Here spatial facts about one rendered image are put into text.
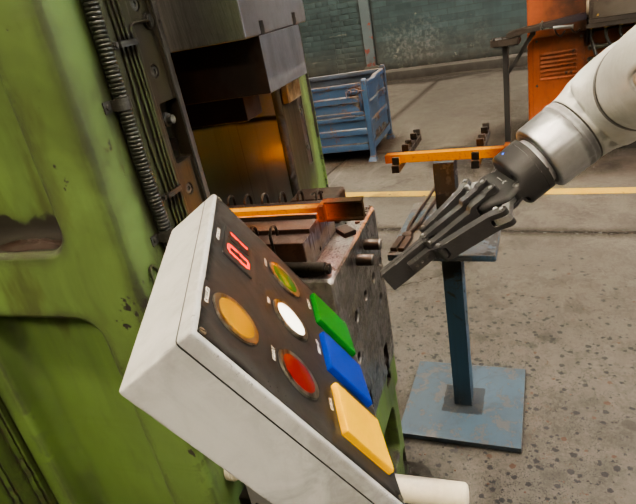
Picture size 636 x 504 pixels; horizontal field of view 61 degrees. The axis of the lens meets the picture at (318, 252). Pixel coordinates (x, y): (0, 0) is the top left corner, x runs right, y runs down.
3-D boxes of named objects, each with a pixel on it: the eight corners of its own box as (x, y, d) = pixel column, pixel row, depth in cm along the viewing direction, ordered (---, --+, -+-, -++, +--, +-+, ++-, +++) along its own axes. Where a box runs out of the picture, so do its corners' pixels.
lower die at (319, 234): (335, 230, 126) (329, 196, 122) (308, 272, 109) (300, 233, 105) (182, 236, 140) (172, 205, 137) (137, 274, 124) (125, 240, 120)
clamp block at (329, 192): (349, 209, 136) (345, 185, 133) (340, 223, 129) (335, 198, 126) (304, 212, 140) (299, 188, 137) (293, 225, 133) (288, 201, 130)
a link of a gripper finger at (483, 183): (488, 179, 68) (483, 176, 69) (417, 235, 70) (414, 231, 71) (504, 202, 69) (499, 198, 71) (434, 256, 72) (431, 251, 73)
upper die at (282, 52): (307, 73, 111) (298, 23, 107) (271, 93, 94) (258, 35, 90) (138, 98, 125) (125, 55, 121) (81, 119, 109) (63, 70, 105)
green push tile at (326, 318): (347, 324, 78) (314, 290, 75) (357, 354, 71) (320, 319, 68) (337, 331, 78) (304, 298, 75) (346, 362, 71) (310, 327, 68)
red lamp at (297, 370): (325, 377, 54) (317, 341, 52) (310, 409, 50) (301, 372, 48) (296, 375, 55) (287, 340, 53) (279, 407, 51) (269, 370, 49)
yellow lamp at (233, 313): (267, 324, 50) (256, 284, 49) (246, 355, 46) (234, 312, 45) (237, 323, 51) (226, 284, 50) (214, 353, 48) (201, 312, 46)
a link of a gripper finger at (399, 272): (435, 254, 71) (437, 257, 70) (393, 288, 72) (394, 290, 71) (422, 239, 70) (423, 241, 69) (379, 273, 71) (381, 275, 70)
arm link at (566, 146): (571, 149, 72) (534, 179, 73) (537, 97, 69) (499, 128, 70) (613, 167, 64) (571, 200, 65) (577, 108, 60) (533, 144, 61)
